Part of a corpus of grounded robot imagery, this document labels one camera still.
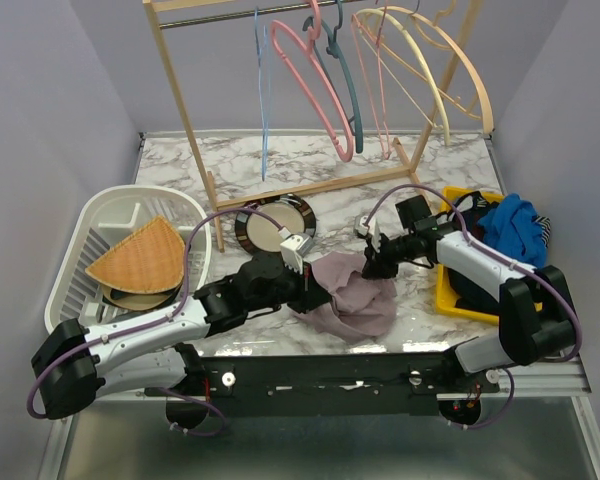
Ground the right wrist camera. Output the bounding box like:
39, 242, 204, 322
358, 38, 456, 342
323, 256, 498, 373
354, 214, 381, 252

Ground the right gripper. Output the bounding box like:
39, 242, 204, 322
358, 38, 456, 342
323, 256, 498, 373
361, 231, 416, 280

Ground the wooden clothes rack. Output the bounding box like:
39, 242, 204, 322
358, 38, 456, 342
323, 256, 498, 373
142, 0, 486, 253

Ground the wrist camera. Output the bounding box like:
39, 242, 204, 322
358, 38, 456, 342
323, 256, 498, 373
280, 233, 314, 273
354, 214, 381, 252

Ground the teal plastic hanger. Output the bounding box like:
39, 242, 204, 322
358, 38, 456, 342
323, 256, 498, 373
321, 0, 364, 154

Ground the pink plastic hanger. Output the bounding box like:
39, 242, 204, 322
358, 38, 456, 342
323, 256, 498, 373
268, 0, 357, 162

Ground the blue garment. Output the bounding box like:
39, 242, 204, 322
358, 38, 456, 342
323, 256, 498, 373
477, 193, 547, 268

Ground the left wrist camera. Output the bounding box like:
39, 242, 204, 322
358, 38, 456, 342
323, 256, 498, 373
280, 233, 314, 273

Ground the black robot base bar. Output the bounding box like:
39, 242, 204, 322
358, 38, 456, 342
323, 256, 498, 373
166, 343, 500, 427

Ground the light blue wire hanger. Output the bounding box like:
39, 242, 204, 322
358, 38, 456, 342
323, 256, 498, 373
254, 7, 271, 181

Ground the yellow plastic bin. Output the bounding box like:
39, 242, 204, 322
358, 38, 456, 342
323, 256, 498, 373
434, 185, 544, 328

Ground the mauve tank top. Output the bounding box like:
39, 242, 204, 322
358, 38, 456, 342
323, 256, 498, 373
295, 252, 397, 344

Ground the wooden curved hanger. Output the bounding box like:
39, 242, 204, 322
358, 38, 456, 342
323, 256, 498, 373
411, 1, 495, 134

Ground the cream plastic hanger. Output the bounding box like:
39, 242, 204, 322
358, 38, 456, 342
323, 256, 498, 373
351, 8, 451, 146

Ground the dark rimmed ceramic plate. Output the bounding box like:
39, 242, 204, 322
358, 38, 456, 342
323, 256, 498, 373
234, 194, 317, 255

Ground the woven wicker fan tray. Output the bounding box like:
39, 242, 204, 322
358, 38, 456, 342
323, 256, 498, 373
86, 216, 185, 294

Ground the striped black white garment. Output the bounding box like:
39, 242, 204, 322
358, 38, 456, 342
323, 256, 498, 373
533, 215, 551, 246

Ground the dark navy garment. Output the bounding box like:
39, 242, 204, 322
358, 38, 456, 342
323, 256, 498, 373
448, 191, 499, 315

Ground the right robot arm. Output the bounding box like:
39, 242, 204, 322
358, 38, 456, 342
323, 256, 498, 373
355, 195, 581, 392

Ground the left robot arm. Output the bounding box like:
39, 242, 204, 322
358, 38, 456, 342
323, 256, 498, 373
26, 253, 332, 420

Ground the white plastic dish rack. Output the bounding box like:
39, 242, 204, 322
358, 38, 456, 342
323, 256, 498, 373
44, 185, 206, 332

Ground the thin pink hanger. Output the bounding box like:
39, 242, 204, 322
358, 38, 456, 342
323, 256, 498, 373
350, 1, 392, 160

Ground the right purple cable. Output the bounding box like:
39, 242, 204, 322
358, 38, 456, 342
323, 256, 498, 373
362, 183, 580, 433

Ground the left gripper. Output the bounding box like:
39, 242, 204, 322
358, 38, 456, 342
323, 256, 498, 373
246, 259, 333, 315

